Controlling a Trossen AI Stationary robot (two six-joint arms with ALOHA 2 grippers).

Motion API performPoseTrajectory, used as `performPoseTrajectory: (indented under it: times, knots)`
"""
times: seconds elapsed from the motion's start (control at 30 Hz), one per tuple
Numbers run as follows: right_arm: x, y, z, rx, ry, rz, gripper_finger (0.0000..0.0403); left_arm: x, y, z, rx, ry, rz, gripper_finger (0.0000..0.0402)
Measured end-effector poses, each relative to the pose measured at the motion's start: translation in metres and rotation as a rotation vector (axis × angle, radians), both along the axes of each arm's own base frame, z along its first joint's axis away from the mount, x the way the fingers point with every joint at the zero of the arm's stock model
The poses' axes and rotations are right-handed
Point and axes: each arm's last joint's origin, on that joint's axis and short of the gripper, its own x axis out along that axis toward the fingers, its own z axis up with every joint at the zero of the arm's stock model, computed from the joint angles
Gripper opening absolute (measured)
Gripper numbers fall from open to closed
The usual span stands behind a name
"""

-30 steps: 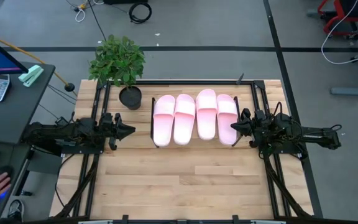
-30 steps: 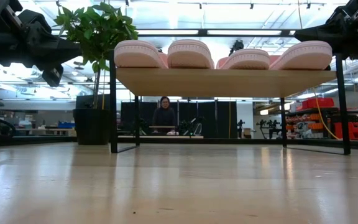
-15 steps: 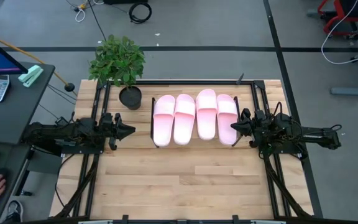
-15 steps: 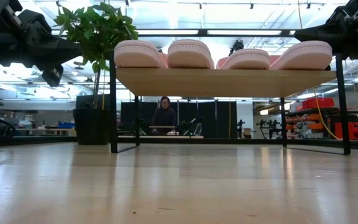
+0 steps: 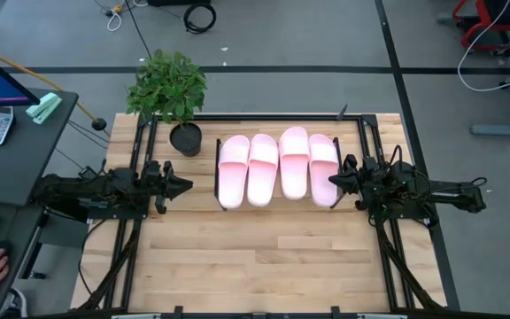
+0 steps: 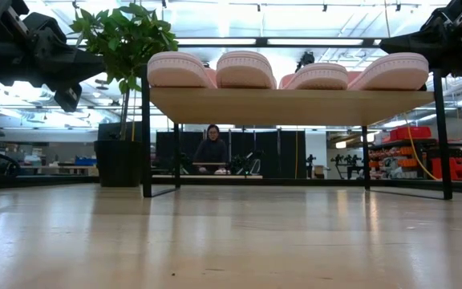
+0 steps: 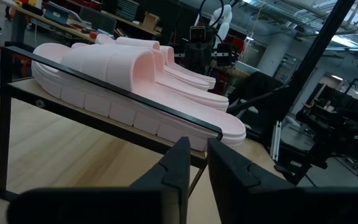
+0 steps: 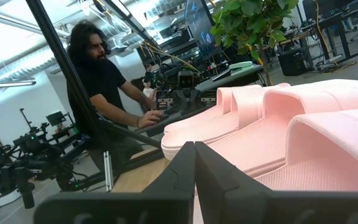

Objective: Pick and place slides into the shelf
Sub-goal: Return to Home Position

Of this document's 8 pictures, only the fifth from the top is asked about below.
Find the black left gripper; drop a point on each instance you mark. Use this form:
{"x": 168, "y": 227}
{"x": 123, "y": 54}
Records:
{"x": 161, "y": 186}

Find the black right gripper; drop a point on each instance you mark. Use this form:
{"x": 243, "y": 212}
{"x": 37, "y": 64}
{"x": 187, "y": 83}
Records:
{"x": 374, "y": 184}

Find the pink foam slide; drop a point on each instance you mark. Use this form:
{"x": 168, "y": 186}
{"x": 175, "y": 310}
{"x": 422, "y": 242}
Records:
{"x": 294, "y": 168}
{"x": 233, "y": 177}
{"x": 263, "y": 177}
{"x": 323, "y": 177}

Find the wooden shelf with black legs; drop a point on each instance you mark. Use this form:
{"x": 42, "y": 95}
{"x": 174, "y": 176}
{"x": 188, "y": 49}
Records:
{"x": 216, "y": 173}

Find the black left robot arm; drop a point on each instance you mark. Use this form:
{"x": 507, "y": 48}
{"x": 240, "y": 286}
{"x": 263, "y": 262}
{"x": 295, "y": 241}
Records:
{"x": 82, "y": 190}

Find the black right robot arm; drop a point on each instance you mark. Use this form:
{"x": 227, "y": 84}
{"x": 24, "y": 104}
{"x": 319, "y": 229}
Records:
{"x": 454, "y": 195}

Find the black plant pot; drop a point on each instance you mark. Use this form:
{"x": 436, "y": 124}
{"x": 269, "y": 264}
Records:
{"x": 186, "y": 139}

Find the yellow rod with black ball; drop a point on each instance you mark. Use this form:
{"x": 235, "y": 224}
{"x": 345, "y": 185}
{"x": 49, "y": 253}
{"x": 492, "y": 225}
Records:
{"x": 99, "y": 124}

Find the green leafy plant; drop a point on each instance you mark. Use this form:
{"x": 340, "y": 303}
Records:
{"x": 166, "y": 86}

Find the mint green stapler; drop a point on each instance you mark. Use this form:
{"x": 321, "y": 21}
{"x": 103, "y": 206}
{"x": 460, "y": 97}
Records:
{"x": 44, "y": 107}

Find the dark grey desk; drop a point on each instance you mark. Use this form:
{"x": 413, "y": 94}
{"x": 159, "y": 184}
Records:
{"x": 20, "y": 226}
{"x": 25, "y": 164}

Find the black floor box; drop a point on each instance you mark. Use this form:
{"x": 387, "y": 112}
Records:
{"x": 171, "y": 2}

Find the person's foot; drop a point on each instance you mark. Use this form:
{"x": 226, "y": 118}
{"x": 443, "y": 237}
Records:
{"x": 16, "y": 303}

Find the red and black cart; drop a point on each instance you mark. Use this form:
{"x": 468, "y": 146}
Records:
{"x": 505, "y": 13}

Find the black aluminium table frame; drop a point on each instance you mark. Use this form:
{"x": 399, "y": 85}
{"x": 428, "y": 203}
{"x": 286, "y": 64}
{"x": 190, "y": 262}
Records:
{"x": 259, "y": 117}

